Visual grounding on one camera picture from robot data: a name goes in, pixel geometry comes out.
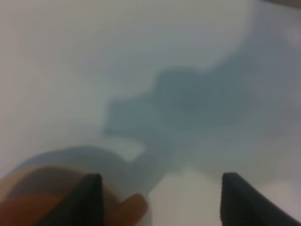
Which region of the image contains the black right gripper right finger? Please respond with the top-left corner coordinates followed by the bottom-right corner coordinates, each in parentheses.
top-left (220, 173), bottom-right (301, 226)

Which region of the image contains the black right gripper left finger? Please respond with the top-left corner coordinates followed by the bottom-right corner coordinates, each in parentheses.
top-left (36, 174), bottom-right (104, 226)

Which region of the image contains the brown clay teapot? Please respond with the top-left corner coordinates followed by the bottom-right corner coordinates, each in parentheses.
top-left (0, 169), bottom-right (148, 226)

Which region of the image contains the beige teapot saucer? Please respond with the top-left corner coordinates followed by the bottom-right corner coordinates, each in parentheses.
top-left (6, 146), bottom-right (154, 213)

